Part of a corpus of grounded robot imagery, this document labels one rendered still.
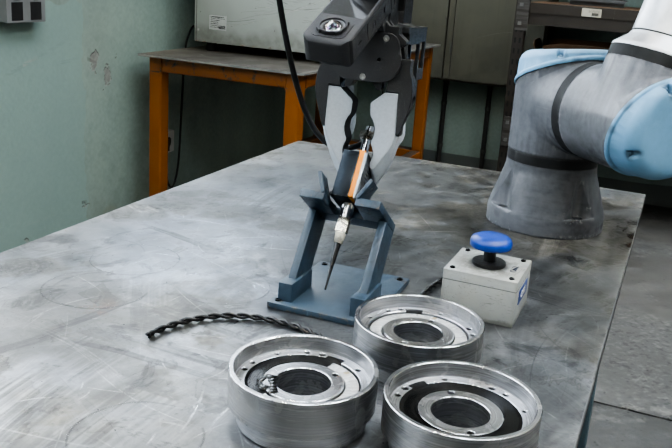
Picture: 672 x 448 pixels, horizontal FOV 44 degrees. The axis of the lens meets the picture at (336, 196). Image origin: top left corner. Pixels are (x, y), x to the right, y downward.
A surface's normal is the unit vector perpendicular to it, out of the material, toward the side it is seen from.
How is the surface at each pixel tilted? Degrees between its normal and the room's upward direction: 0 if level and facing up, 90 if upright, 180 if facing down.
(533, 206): 72
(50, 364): 0
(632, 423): 0
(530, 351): 0
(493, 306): 90
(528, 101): 90
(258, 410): 90
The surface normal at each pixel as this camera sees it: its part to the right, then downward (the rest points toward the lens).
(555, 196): -0.12, -0.04
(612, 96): -0.76, -0.31
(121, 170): 0.92, 0.17
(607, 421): 0.07, -0.96
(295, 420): -0.05, 0.26
